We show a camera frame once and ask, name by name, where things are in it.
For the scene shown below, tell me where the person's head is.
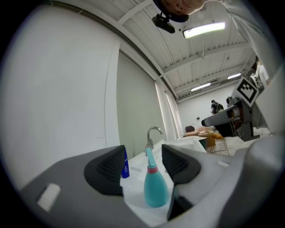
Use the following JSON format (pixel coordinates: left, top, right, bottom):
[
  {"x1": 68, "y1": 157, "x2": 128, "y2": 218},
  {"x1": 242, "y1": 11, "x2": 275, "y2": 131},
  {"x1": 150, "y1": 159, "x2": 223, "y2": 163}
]
[{"x1": 153, "y1": 0, "x2": 207, "y2": 23}]

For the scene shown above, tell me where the wooden table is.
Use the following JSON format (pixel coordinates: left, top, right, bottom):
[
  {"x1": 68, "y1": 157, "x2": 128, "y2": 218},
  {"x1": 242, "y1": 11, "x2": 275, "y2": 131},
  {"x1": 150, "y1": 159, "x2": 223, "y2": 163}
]
[{"x1": 183, "y1": 126, "x2": 216, "y2": 138}]

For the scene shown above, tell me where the yellow metal chair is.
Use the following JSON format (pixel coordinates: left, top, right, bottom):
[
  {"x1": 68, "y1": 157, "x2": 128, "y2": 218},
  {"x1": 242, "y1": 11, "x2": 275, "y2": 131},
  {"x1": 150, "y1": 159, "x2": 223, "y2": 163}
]
[{"x1": 206, "y1": 130, "x2": 230, "y2": 156}]

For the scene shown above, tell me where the teal spray bottle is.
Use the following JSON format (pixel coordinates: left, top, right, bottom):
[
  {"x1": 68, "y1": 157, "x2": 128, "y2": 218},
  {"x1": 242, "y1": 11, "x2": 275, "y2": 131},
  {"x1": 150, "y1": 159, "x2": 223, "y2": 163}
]
[{"x1": 143, "y1": 146, "x2": 170, "y2": 208}]

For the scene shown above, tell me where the blue bottle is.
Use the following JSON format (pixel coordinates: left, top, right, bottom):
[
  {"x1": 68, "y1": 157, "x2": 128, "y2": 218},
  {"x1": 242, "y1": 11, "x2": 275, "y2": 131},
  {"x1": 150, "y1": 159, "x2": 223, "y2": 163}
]
[{"x1": 121, "y1": 147, "x2": 130, "y2": 179}]

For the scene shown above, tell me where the black head camera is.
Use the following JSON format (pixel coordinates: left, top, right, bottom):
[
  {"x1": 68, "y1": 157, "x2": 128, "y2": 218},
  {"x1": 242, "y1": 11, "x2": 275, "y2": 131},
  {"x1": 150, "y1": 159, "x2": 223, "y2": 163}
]
[{"x1": 152, "y1": 13, "x2": 176, "y2": 34}]

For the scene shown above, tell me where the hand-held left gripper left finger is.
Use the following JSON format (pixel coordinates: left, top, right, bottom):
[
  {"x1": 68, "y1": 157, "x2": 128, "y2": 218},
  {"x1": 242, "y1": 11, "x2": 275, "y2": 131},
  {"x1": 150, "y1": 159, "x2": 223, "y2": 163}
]
[{"x1": 20, "y1": 144, "x2": 152, "y2": 228}]

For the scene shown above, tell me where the person's white shirt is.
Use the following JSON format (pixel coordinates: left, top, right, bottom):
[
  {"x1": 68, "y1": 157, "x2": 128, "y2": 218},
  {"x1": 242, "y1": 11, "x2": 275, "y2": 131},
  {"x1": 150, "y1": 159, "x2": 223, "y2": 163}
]
[{"x1": 222, "y1": 0, "x2": 285, "y2": 134}]

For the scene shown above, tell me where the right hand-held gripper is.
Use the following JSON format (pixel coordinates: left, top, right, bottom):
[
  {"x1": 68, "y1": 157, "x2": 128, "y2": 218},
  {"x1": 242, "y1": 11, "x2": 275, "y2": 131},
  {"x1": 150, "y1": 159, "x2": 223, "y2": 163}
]
[{"x1": 201, "y1": 77, "x2": 268, "y2": 142}]

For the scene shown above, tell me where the white curtain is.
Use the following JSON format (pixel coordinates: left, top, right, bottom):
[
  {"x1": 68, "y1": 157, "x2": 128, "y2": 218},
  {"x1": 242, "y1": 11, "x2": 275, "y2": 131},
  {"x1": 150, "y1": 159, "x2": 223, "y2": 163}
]
[{"x1": 155, "y1": 77, "x2": 180, "y2": 140}]

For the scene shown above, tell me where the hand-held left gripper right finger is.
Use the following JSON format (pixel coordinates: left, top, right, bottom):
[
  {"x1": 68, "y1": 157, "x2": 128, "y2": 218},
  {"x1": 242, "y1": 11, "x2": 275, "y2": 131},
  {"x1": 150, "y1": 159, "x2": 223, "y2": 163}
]
[{"x1": 155, "y1": 144, "x2": 234, "y2": 228}]

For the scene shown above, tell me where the white sink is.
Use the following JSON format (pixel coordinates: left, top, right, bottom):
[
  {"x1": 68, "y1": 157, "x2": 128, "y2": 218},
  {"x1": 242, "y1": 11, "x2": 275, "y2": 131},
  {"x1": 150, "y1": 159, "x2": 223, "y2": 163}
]
[{"x1": 120, "y1": 137, "x2": 208, "y2": 225}]

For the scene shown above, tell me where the chrome faucet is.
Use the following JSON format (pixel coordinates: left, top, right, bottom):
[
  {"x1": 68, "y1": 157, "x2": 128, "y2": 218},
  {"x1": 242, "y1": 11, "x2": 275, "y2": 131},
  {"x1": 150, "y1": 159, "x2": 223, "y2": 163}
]
[{"x1": 146, "y1": 126, "x2": 164, "y2": 150}]

